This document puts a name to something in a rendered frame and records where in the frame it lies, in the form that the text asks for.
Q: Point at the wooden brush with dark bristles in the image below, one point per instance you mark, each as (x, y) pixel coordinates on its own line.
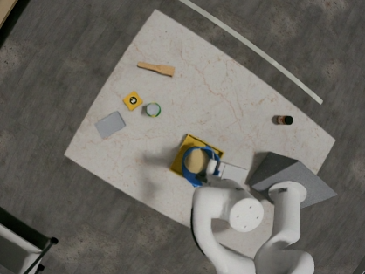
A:
(163, 69)

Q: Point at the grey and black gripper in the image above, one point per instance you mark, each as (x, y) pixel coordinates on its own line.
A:
(210, 178)

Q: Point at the green drink can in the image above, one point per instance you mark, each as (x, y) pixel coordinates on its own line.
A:
(153, 109)

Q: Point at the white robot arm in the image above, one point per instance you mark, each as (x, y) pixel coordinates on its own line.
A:
(231, 202)

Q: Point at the yellow shallow tray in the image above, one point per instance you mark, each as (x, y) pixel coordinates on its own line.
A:
(190, 141)

